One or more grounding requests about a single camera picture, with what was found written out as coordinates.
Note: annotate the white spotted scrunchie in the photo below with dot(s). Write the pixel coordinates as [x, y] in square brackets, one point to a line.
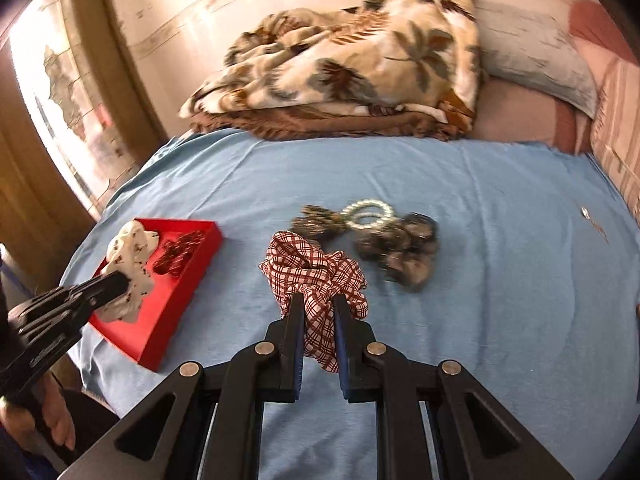
[132, 250]

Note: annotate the light blue cloth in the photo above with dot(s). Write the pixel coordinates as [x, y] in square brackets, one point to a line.
[500, 310]

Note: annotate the person's dark clothing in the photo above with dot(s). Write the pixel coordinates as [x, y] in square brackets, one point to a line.
[95, 420]

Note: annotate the pink bed sheet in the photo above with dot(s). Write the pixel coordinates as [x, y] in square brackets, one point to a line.
[520, 110]

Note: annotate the wooden door with glass pane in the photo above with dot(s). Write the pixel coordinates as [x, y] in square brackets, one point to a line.
[65, 60]

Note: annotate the red tray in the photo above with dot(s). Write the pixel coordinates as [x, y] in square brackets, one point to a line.
[150, 320]

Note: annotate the red white checked scrunchie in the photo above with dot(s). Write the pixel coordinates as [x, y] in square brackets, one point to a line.
[310, 270]

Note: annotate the cream leaf print blanket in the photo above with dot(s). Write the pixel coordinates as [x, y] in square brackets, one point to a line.
[350, 60]

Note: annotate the pink striped pillow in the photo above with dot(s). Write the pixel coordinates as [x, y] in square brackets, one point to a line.
[620, 125]

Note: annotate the person's left hand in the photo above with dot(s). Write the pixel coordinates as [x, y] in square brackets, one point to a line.
[57, 420]

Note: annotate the pale blue pillow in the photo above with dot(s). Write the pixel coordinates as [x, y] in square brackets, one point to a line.
[530, 50]

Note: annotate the red dotted bow scrunchie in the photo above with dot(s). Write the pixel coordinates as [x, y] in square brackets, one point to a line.
[175, 255]

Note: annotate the brown ribbed blanket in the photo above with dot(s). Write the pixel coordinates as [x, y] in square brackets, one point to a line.
[300, 122]

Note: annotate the small gold jewelry piece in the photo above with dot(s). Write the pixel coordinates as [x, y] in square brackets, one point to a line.
[586, 212]

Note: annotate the dark floral scrunchie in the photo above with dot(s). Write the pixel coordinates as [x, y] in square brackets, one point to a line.
[400, 255]

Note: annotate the brown gold sequin scrunchie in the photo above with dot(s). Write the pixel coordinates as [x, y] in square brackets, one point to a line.
[315, 222]

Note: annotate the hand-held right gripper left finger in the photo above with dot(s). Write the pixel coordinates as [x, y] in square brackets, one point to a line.
[299, 340]

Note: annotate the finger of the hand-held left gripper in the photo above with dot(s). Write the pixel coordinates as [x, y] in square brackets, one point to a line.
[100, 290]

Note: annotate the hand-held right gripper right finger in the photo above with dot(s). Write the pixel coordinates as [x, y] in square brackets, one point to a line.
[341, 340]

